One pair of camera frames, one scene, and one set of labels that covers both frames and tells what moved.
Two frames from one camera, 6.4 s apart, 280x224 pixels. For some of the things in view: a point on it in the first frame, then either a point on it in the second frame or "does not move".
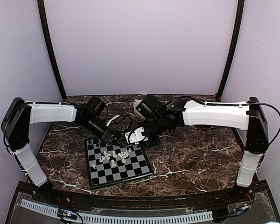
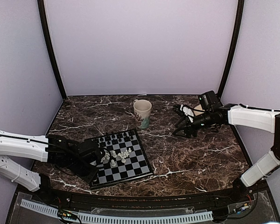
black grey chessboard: x=108 y=164 does not move
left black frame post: x=44 y=25 does not move
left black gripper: x=108 y=135 to x=90 y=178
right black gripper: x=152 y=143 to x=186 y=126
